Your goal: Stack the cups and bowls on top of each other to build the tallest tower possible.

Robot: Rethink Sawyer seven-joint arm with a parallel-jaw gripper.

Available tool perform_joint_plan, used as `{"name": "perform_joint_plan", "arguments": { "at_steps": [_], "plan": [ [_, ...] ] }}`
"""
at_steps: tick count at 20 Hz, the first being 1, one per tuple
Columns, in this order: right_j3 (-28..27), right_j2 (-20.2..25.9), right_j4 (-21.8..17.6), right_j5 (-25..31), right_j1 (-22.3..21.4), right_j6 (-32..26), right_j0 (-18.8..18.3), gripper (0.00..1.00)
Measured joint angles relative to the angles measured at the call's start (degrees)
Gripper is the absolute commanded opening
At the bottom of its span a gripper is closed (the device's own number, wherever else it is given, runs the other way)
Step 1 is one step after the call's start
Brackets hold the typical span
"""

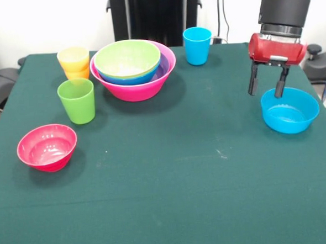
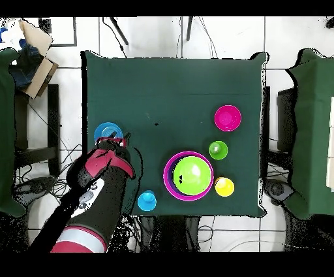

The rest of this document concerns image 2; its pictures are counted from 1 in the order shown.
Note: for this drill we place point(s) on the small translucent blue bowl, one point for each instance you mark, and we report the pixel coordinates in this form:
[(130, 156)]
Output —
[(104, 129)]

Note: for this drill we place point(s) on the large pink bowl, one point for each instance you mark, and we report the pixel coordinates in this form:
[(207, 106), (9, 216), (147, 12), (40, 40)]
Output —
[(165, 175)]

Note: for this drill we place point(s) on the purple bowl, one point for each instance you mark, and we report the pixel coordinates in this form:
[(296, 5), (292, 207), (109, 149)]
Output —
[(169, 172)]

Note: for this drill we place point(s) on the green bowl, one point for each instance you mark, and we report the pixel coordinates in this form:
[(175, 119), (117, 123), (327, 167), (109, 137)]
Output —
[(191, 175)]

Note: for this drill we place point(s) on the small pink bowl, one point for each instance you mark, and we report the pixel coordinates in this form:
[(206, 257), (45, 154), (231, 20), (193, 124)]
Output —
[(227, 118)]

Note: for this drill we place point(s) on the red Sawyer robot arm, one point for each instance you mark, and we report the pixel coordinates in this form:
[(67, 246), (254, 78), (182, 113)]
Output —
[(104, 162)]

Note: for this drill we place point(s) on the blue cup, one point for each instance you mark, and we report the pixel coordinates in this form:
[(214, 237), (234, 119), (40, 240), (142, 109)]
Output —
[(147, 201)]

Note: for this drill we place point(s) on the dark green tablecloth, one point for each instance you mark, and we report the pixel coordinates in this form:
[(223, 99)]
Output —
[(169, 78)]

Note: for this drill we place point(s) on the green cup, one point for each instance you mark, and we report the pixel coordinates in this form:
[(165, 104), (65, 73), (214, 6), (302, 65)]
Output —
[(221, 154)]

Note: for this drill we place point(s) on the black tripod leg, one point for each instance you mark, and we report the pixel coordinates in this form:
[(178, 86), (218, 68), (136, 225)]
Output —
[(189, 28), (118, 30)]

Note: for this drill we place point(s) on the green cloth side table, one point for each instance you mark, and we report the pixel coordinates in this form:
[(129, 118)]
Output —
[(313, 130), (6, 130)]

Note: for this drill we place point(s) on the dark blue bag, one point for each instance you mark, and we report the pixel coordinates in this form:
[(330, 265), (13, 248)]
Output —
[(26, 68)]

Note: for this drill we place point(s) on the yellow cup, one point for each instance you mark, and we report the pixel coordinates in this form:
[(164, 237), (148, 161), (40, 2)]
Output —
[(225, 187)]

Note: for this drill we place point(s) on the cardboard box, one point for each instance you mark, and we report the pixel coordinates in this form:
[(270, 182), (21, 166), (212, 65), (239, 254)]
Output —
[(36, 36)]

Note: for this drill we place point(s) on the black chair frame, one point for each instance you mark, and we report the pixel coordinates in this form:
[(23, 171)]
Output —
[(53, 117), (266, 117)]

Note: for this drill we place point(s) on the grey pedestal foot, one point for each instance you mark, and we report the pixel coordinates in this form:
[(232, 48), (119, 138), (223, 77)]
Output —
[(36, 184), (278, 189)]

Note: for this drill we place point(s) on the black square frame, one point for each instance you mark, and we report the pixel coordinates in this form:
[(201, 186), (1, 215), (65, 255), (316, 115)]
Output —
[(75, 31)]

